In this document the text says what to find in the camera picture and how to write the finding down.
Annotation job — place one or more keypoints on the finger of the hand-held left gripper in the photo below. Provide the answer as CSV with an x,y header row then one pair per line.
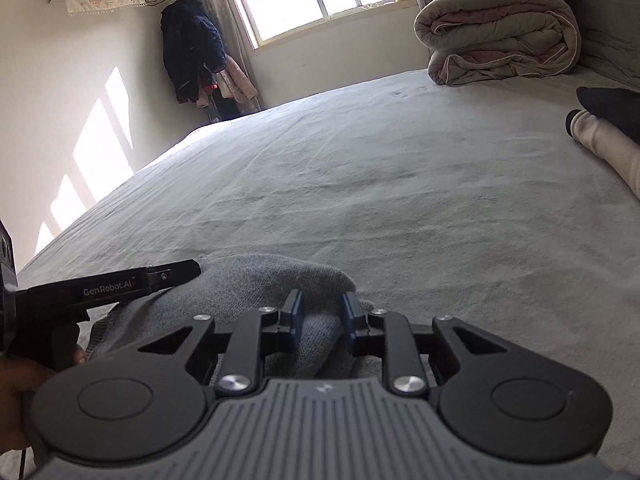
x,y
175,272

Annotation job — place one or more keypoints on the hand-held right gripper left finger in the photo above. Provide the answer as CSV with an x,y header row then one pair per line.
x,y
298,310

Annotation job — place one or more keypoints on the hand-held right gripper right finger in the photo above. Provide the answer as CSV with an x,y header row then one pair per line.
x,y
347,315

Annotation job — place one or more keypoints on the grey knit cat-pattern sweater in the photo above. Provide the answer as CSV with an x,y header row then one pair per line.
x,y
310,280

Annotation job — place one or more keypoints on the person's left hand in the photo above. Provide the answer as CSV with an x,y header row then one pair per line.
x,y
25,400

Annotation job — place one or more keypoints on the bed with grey sheet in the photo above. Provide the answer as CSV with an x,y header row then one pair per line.
x,y
400,185

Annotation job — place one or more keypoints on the pink hanging coat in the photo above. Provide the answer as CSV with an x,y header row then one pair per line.
x,y
235,82

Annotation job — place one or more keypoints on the cream garment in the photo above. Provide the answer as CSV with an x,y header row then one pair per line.
x,y
607,147

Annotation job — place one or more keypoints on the folded grey and pink quilt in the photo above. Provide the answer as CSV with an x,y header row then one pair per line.
x,y
500,35

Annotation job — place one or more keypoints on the black garment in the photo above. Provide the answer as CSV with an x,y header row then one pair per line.
x,y
612,110

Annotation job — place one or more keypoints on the grey quilted headboard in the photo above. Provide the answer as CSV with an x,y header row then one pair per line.
x,y
612,15

